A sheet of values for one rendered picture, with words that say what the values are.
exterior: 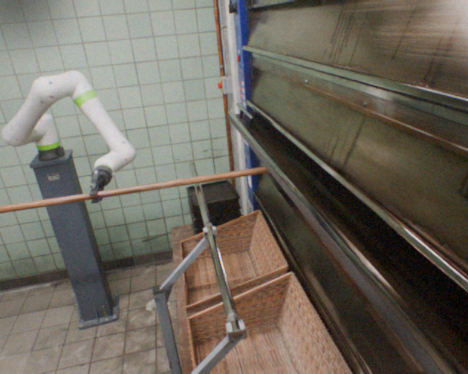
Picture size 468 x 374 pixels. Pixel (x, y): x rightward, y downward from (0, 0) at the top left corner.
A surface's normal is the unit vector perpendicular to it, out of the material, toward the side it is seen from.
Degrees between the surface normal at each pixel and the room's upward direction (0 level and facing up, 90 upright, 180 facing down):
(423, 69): 70
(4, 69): 90
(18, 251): 90
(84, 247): 90
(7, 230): 90
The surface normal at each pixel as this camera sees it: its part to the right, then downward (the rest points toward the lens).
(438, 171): -0.94, -0.16
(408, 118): -0.97, 0.16
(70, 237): 0.28, 0.37
